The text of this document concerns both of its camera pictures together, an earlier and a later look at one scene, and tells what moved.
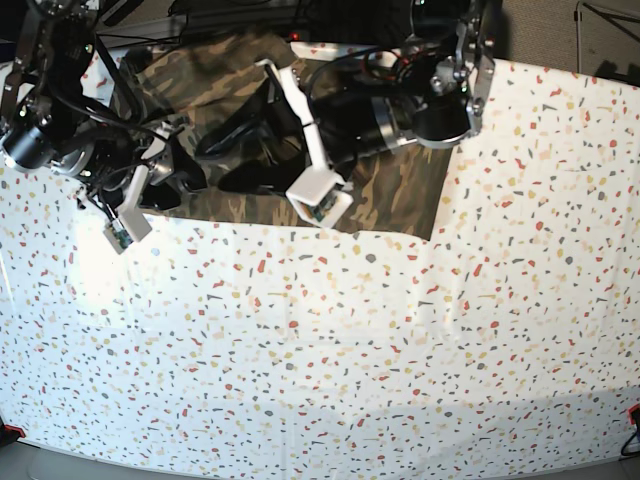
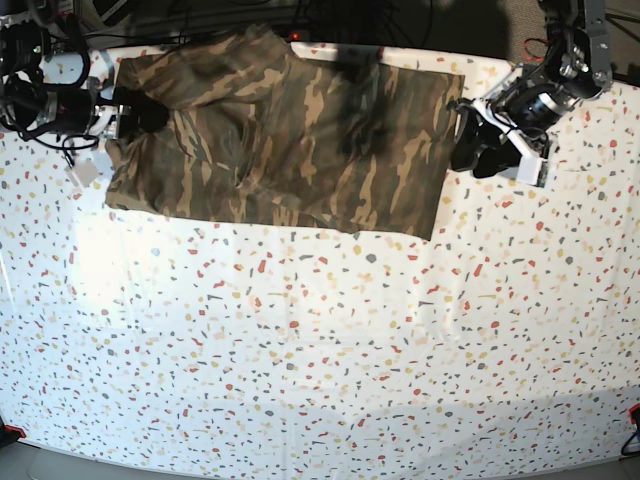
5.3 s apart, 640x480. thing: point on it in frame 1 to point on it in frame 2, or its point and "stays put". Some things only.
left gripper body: (150, 162) to (135, 110)
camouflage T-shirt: (239, 113) stays put
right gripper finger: (270, 129) to (468, 133)
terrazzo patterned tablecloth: (509, 342) stays put
